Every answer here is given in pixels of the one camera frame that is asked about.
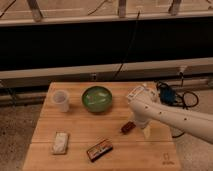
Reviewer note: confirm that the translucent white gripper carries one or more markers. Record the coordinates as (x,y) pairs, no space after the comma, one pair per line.
(144,128)

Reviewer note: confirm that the dark red pepper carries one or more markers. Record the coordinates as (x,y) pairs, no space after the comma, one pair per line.
(125,129)

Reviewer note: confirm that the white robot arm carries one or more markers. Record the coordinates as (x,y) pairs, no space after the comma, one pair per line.
(143,102)

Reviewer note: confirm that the white plastic bottle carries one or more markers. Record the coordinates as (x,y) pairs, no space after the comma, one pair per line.
(138,93)

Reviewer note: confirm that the green bowl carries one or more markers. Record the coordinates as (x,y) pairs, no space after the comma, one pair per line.
(97,99)

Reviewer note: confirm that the wooden cutting board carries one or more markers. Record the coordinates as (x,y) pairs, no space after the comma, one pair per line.
(131,152)

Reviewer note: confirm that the white sponge block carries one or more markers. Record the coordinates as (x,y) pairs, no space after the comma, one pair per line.
(60,144)

